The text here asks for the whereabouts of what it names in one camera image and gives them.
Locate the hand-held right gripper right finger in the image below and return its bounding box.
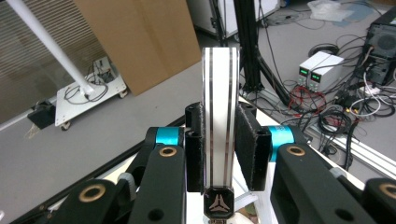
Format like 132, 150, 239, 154
234, 102, 295, 192

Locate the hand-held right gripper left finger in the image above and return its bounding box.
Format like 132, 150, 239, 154
146, 102, 207, 194

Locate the white car key with strap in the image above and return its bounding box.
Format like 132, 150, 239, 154
201, 46, 241, 224

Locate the white bench power supply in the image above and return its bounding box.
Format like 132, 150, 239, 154
307, 54, 346, 93
298, 50, 332, 89

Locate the large cardboard sheet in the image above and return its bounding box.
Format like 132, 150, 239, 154
74, 0, 204, 97

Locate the white pole on wheeled base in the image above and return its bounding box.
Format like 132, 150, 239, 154
5, 0, 129, 133

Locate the clear plastic sheet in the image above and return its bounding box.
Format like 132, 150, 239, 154
307, 0, 357, 23

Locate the black computer tower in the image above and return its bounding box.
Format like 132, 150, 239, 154
354, 7, 396, 87

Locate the tangle of floor cables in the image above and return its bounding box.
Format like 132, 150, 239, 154
281, 78, 396, 171

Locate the black metal frame post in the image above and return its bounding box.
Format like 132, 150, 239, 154
233, 0, 293, 107

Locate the aluminium rail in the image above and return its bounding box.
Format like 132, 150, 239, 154
305, 123, 396, 180

